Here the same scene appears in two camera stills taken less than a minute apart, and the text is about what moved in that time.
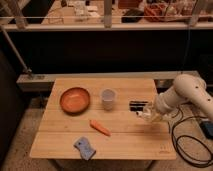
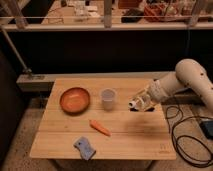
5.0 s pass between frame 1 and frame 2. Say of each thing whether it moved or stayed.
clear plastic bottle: moved
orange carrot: stayed
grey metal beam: stayed
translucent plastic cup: stayed
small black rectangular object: moved
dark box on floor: stayed
